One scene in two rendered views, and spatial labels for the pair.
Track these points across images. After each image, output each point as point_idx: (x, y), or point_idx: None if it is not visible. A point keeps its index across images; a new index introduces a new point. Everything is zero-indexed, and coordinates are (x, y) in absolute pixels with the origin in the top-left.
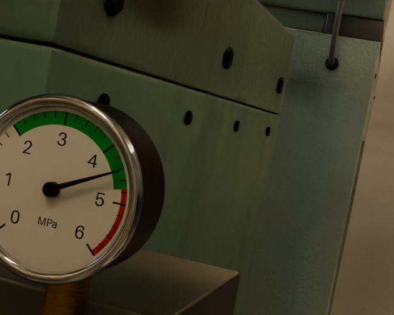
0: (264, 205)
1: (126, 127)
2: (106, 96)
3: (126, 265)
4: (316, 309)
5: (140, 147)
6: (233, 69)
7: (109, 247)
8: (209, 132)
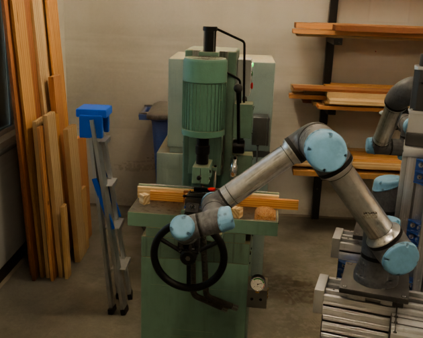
0: None
1: (262, 277)
2: (250, 262)
3: None
4: (261, 235)
5: (264, 279)
6: None
7: (263, 288)
8: (251, 244)
